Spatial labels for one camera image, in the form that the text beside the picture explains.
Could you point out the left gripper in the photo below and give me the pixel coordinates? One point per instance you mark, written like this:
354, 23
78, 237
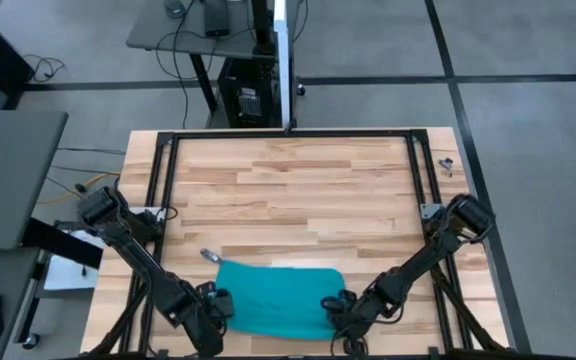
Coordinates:
207, 300

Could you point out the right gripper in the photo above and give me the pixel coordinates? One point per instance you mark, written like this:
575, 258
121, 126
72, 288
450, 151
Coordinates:
352, 307

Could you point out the teal terry towel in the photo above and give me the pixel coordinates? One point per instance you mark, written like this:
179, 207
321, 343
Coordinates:
278, 300

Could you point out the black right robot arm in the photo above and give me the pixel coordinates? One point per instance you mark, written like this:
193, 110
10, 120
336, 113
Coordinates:
418, 265

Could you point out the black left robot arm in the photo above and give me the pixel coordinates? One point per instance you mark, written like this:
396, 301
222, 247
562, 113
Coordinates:
138, 260

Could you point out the small metal clip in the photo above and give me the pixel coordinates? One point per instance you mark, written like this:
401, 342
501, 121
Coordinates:
211, 256

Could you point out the white paper sheet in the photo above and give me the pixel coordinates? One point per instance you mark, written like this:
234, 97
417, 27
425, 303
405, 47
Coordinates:
68, 272

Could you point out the small dark metal part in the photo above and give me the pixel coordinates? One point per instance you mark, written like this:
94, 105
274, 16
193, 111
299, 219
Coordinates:
447, 164

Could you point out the black caster wheel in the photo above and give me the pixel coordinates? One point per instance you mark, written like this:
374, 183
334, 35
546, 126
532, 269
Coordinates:
31, 341

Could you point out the black computer tower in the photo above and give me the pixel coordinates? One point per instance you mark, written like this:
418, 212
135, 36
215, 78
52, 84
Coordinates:
248, 95

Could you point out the dark grey desk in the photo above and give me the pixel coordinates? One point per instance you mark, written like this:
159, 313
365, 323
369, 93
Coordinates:
8, 175

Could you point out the grey desk with computer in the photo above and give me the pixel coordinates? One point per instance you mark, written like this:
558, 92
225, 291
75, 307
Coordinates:
168, 35

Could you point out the black power brick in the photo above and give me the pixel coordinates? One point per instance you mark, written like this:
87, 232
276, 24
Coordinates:
216, 17

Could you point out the dark computer mouse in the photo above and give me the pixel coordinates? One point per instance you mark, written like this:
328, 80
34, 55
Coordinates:
174, 7

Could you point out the grey metal bracket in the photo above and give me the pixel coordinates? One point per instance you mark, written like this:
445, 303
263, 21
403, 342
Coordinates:
430, 210

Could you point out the black aluminium table frame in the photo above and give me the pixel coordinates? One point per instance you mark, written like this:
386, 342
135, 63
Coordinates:
293, 134

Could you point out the white upright post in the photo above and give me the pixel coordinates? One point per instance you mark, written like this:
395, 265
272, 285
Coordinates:
283, 65

